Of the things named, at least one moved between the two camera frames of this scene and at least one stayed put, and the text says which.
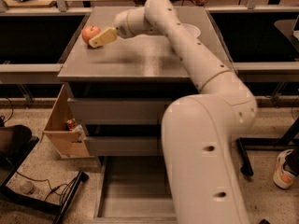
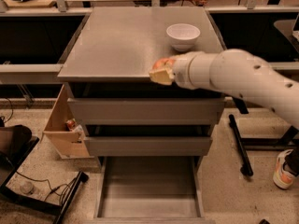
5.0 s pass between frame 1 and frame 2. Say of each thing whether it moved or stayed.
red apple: moved
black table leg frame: stayed
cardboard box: stayed
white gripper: moved
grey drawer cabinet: stayed
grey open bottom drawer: stayed
